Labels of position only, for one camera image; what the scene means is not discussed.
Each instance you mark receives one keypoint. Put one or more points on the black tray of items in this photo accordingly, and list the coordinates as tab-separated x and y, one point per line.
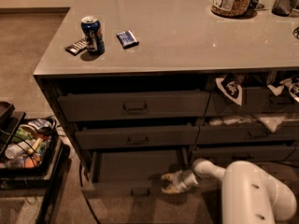
37	160

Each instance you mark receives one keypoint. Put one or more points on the blue snack packet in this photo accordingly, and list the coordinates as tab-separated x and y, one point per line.
127	39

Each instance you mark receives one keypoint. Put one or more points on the dark chocolate bar wrapper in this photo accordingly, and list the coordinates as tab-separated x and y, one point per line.
76	47

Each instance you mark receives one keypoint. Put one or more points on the grey drawer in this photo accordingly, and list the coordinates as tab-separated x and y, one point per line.
254	100
151	136
134	173
134	105
244	133
246	153

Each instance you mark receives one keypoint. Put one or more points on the black white chip bag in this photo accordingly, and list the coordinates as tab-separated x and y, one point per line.
230	87

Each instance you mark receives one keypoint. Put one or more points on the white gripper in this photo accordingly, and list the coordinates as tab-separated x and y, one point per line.
179	181

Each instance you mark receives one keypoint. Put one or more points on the grey cabinet with countertop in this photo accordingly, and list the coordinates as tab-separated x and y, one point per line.
182	46

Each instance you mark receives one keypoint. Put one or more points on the clear plastic bottle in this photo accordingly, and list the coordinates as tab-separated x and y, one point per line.
15	150

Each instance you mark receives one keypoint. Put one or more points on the clear plastic bag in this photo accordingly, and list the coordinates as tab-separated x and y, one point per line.
272	122

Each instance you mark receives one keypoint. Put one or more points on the blue soda can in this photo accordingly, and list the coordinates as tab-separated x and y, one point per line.
91	28

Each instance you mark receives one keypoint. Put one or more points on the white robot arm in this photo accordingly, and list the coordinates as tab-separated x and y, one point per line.
249	195

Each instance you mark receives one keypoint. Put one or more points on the dark glass bottle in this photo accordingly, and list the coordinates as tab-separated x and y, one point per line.
284	8

